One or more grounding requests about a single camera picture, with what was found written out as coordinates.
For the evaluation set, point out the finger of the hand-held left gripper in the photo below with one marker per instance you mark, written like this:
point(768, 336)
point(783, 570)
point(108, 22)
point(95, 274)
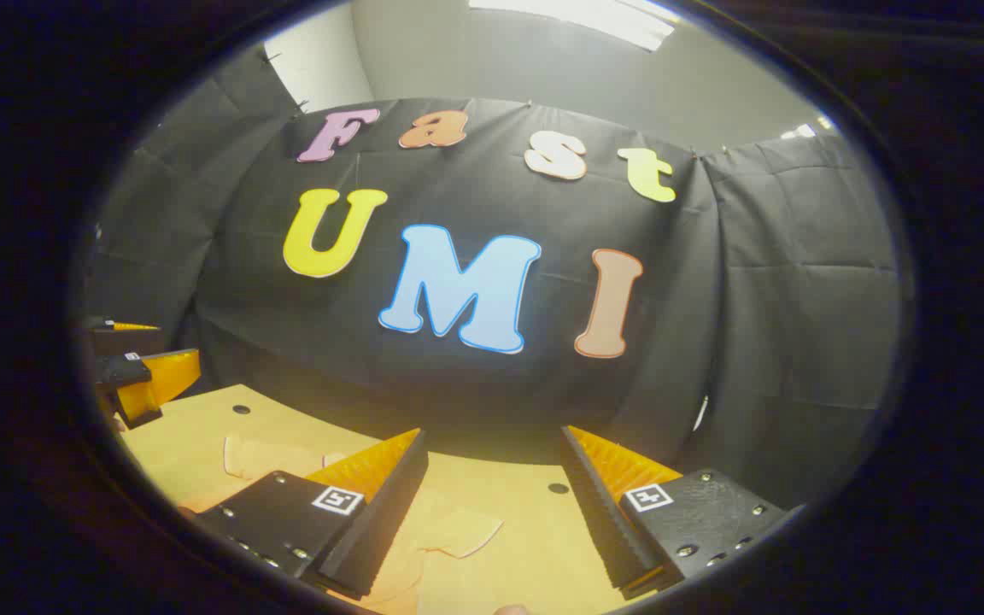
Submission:
point(129, 340)
point(163, 376)

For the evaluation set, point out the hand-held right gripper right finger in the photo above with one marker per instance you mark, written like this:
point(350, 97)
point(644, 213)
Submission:
point(607, 512)

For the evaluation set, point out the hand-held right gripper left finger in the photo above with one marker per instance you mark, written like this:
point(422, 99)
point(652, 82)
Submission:
point(377, 521)

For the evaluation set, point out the orange T-shirt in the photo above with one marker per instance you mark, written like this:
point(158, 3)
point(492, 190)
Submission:
point(458, 534)

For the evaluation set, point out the black backdrop cloth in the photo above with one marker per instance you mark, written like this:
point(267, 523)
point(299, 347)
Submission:
point(458, 401)

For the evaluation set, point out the ceiling light panel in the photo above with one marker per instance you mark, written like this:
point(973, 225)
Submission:
point(804, 130)

